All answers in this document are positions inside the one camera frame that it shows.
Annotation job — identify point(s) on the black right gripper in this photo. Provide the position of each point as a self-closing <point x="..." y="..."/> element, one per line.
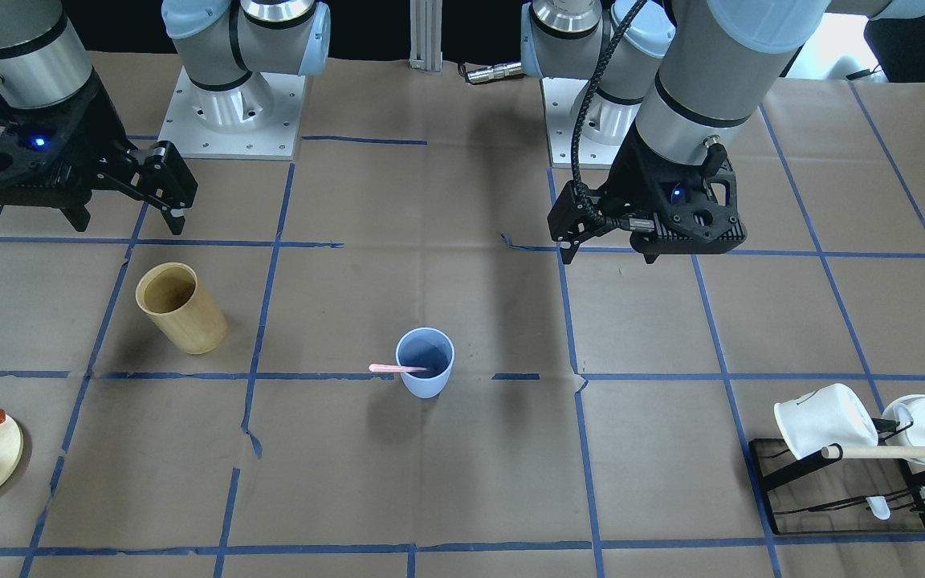
<point x="95" y="120"/>

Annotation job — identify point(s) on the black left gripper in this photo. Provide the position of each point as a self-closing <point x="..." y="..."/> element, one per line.
<point x="628" y="178"/>

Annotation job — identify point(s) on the light blue plastic cup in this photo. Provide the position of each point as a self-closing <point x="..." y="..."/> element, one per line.
<point x="433" y="352"/>

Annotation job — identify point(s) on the pink chopstick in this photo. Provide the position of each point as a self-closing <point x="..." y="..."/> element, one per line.
<point x="396" y="368"/>

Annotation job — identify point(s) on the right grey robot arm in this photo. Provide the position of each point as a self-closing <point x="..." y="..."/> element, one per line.
<point x="44" y="45"/>

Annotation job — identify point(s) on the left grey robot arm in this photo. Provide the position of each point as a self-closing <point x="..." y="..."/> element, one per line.
<point x="696" y="70"/>

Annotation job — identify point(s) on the white smiley mug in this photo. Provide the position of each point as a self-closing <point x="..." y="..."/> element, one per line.
<point x="830" y="415"/>

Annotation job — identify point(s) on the wooden rack rod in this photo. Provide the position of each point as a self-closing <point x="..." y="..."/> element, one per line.
<point x="836" y="451"/>

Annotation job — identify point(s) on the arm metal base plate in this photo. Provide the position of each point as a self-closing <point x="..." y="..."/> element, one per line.
<point x="258" y="121"/>
<point x="604" y="129"/>

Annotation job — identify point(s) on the aluminium frame post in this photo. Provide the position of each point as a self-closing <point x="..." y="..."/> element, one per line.
<point x="425" y="47"/>

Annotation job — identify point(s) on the black wire cup rack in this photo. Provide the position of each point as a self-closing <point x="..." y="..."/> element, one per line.
<point x="820" y="495"/>

